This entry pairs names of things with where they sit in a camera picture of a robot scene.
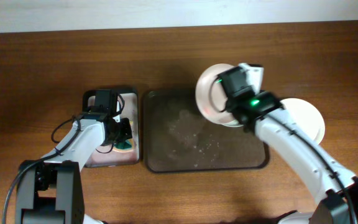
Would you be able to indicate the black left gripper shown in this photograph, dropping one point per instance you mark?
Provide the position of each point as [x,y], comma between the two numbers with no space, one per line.
[127,133]

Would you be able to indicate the green yellow sponge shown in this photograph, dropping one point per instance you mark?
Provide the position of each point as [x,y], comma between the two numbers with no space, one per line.
[124,146]

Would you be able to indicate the pink plate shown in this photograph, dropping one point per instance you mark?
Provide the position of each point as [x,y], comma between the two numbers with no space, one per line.
[210,97]

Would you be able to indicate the cream white plate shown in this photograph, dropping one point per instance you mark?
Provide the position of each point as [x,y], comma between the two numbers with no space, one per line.
[307,117]

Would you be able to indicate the pale green plate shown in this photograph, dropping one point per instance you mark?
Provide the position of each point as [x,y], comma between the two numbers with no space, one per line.
[233,124]

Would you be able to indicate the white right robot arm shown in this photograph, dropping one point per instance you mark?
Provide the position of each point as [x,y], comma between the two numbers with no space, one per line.
[333,187]

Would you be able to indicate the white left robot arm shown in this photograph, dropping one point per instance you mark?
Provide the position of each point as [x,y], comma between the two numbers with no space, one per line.
[49,189]

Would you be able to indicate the black soapy water tray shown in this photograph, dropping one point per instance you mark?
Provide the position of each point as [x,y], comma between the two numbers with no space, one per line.
[127,107]

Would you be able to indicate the dark brown serving tray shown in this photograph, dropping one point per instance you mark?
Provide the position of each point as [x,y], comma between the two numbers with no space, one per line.
[177,138]

